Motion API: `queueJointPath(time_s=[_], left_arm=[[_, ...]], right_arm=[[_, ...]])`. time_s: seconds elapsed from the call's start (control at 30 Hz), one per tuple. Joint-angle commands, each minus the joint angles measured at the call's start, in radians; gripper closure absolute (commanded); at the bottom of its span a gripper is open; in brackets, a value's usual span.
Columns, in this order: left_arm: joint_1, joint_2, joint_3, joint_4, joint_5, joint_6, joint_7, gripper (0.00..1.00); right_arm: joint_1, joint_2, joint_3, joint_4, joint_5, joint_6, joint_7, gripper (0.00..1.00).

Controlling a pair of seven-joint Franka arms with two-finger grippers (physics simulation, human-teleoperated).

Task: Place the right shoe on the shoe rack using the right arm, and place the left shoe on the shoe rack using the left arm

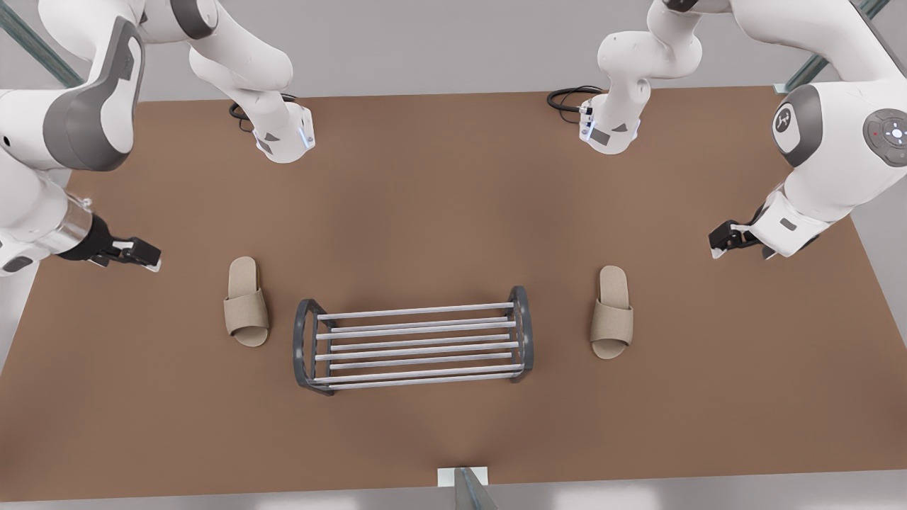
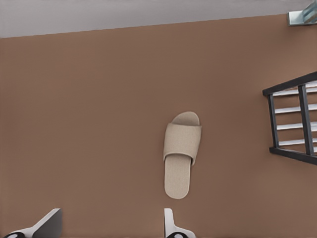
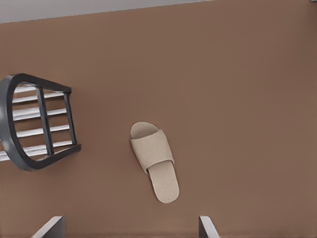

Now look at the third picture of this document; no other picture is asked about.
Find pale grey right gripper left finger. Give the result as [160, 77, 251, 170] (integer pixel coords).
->
[31, 216, 66, 238]

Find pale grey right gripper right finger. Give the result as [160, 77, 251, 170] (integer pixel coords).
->
[199, 215, 220, 238]

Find black shoe rack silver bars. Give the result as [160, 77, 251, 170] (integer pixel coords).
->
[0, 72, 82, 172]

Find beige open-toe slipper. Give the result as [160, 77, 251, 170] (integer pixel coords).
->
[129, 121, 180, 204]

